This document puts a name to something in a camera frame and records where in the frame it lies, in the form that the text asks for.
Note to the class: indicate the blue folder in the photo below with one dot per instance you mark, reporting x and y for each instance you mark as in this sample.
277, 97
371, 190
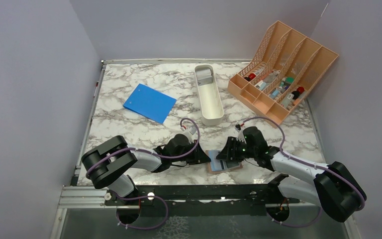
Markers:
150, 103

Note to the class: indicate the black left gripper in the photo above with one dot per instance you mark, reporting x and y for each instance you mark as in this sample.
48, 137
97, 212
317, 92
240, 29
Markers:
199, 156

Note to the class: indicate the black mounting rail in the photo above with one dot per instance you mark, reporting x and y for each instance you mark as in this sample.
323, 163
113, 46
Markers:
262, 193

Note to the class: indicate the orange desk organizer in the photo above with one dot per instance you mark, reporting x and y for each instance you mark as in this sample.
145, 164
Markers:
283, 52

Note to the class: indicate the tan leather card holder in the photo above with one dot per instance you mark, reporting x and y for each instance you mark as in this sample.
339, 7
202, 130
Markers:
219, 166

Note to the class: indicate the green cap bottle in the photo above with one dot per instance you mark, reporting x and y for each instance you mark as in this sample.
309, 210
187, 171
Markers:
287, 81

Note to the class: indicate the white oblong plastic tray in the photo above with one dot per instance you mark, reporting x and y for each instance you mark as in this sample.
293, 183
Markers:
212, 110

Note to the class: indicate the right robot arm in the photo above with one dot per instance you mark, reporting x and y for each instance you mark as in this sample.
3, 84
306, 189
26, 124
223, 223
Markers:
329, 186

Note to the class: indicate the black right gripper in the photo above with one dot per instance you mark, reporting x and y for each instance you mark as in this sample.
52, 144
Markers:
227, 153

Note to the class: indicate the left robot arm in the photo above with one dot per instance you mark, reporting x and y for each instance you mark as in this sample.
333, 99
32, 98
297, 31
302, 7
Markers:
107, 163

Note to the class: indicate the red cap bottle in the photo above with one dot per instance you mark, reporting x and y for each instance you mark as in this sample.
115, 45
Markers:
298, 92

